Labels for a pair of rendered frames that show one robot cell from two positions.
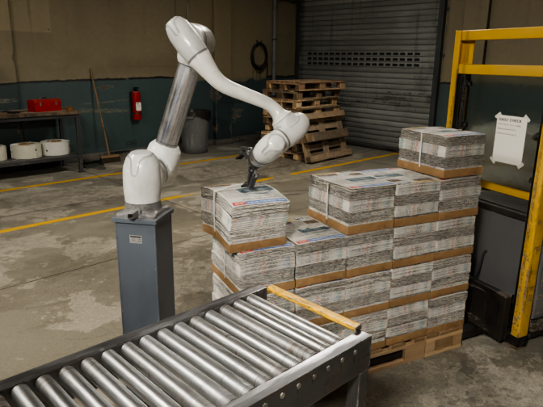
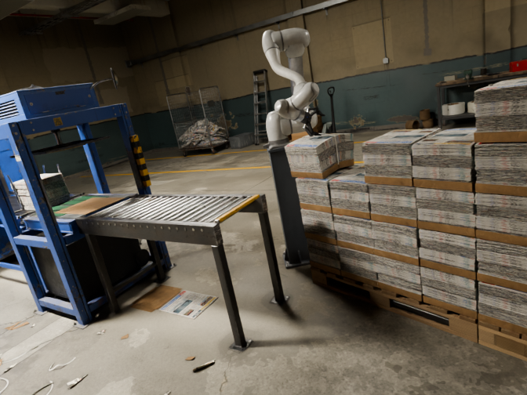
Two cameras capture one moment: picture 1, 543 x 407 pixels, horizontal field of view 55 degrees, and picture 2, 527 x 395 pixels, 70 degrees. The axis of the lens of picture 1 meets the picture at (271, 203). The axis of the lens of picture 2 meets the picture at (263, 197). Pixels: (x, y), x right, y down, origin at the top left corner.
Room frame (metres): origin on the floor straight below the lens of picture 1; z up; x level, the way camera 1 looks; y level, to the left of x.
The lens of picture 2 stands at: (1.44, -2.29, 1.47)
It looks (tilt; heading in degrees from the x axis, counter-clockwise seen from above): 16 degrees down; 79
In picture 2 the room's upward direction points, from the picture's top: 11 degrees counter-clockwise
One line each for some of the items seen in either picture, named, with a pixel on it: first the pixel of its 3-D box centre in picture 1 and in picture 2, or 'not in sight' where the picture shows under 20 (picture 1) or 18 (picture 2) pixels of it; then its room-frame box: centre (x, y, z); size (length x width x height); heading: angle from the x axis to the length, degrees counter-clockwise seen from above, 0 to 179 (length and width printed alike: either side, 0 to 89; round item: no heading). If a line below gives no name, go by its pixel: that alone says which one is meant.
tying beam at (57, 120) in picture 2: not in sight; (52, 122); (0.56, 1.07, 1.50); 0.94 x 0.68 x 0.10; 44
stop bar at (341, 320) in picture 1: (310, 305); (239, 207); (1.71, -0.15, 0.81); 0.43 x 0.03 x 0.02; 44
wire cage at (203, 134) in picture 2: not in sight; (198, 122); (2.21, 8.25, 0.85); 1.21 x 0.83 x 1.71; 134
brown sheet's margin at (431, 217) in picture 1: (394, 210); (458, 174); (2.79, -0.68, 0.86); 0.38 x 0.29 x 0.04; 26
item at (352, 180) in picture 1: (351, 179); (401, 135); (2.66, -0.42, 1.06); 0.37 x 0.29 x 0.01; 28
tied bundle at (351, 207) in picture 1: (350, 201); (403, 156); (2.66, -0.41, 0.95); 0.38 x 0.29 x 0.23; 28
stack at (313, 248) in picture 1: (325, 297); (390, 237); (2.60, -0.30, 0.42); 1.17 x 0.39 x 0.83; 116
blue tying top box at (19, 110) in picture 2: not in sight; (46, 103); (0.56, 1.07, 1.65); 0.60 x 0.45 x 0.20; 44
